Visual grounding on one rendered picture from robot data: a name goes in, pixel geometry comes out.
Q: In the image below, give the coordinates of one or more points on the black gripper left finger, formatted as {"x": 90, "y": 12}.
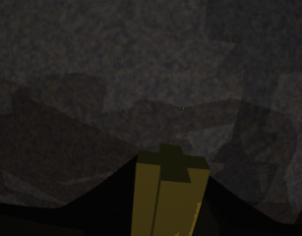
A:
{"x": 103, "y": 211}

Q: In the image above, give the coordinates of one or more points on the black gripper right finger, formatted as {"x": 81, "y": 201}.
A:
{"x": 223, "y": 214}

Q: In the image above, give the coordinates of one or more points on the yellow shaft through beige block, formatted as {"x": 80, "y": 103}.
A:
{"x": 168, "y": 192}

